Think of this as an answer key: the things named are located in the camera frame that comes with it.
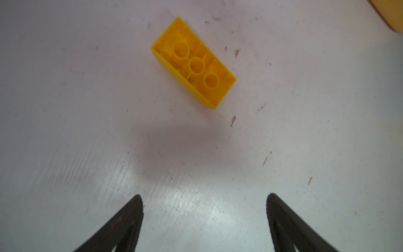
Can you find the yellow lego brick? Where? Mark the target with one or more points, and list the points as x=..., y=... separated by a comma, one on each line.
x=193, y=65

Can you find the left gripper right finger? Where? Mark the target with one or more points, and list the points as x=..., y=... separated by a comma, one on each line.
x=289, y=232

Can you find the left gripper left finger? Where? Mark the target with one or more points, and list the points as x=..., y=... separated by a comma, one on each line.
x=120, y=233

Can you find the yellow plastic bin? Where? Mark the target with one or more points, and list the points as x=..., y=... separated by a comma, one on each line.
x=391, y=11

